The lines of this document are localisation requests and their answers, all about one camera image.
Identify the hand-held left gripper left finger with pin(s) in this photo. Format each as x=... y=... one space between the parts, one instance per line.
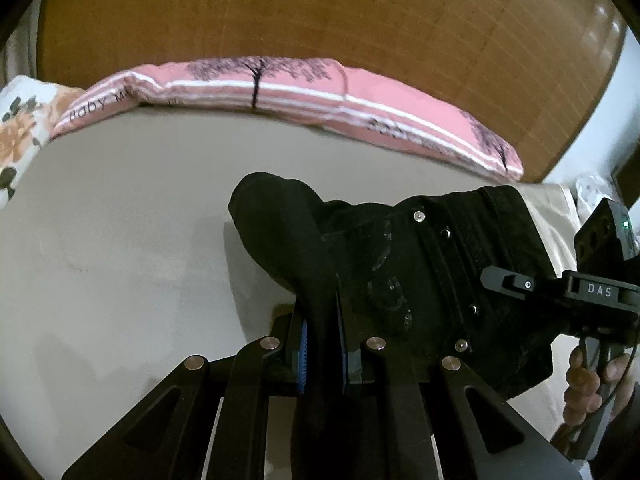
x=301 y=355

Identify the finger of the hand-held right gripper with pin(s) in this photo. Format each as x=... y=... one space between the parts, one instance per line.
x=510 y=280

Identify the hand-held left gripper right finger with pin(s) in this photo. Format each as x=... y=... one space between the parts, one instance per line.
x=345 y=347

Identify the black denim jacket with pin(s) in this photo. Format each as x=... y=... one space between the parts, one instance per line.
x=400 y=270

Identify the person's right hand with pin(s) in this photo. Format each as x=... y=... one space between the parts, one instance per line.
x=582 y=380

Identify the white woven cloth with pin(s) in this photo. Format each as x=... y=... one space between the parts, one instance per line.
x=550 y=230

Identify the white dotted cloth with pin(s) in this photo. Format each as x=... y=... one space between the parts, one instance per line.
x=595 y=192

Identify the grey bed sheet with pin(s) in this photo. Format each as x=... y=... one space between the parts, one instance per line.
x=125 y=235

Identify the pink striped pillow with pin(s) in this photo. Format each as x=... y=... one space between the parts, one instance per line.
x=300 y=85

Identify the wooden headboard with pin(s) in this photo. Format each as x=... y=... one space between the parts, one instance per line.
x=325 y=10

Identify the floral pillow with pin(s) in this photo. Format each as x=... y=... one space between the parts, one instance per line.
x=25 y=130

